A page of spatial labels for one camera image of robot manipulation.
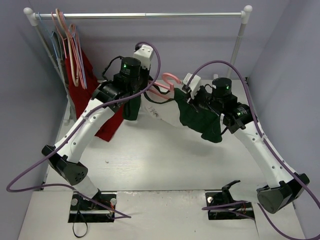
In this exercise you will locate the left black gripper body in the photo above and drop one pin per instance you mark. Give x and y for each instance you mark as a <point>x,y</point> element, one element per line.
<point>144,78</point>

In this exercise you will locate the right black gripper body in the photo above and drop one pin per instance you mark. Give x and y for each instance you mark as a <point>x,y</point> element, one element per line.
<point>200,95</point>

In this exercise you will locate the white green raglan t shirt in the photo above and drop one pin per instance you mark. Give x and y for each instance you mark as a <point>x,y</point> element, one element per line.
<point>172,108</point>

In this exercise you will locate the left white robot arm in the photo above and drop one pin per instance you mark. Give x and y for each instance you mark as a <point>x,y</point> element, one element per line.
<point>107,99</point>

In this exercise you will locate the beige wooden hanger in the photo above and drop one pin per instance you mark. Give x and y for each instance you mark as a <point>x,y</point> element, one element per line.
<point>70,46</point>

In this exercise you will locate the blue plastic hanger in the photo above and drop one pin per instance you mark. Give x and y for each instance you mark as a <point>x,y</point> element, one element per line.
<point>54,39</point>

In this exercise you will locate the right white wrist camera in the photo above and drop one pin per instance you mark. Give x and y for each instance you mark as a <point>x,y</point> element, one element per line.
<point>193,87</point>

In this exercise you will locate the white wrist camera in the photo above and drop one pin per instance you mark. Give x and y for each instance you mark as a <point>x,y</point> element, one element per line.
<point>145,55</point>
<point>193,87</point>

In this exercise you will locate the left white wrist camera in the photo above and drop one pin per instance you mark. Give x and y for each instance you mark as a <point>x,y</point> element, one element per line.
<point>145,55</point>

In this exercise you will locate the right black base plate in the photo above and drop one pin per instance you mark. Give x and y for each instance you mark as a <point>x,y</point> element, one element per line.
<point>223,209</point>

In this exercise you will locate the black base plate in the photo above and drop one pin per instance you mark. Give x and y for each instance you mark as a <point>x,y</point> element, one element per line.
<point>223,209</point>
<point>84,211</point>

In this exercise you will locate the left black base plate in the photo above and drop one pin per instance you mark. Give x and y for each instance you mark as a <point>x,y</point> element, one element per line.
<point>84,211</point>

